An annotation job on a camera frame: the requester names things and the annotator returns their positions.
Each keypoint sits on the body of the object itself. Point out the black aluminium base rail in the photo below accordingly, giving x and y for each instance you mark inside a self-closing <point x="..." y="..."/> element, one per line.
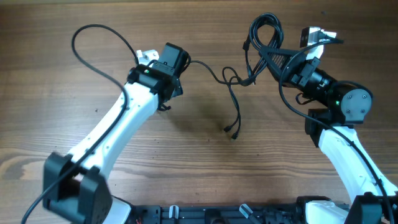
<point x="174" y="214"/>

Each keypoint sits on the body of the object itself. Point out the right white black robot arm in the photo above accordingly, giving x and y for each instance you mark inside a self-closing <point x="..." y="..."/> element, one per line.
<point x="346" y="104"/>

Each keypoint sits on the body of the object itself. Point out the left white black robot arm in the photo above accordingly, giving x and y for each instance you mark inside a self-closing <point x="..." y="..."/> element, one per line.
<point x="81" y="193"/>

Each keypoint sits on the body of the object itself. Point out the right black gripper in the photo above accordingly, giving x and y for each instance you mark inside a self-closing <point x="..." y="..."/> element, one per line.
<point x="300" y="71"/>

